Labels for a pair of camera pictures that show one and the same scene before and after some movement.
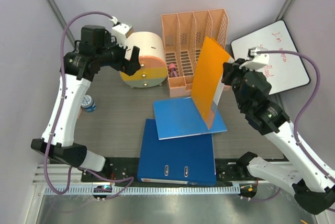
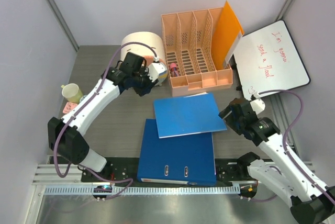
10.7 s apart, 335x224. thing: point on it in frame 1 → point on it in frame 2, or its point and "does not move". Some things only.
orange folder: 208,86 → 225,34
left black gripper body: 113,55 → 142,83
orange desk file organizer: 183,34 does not move
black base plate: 225,173 does not move
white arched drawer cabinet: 153,58 does not move
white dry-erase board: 285,71 does not move
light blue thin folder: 178,118 does not move
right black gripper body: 234,78 → 234,123
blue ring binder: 188,160 does not move
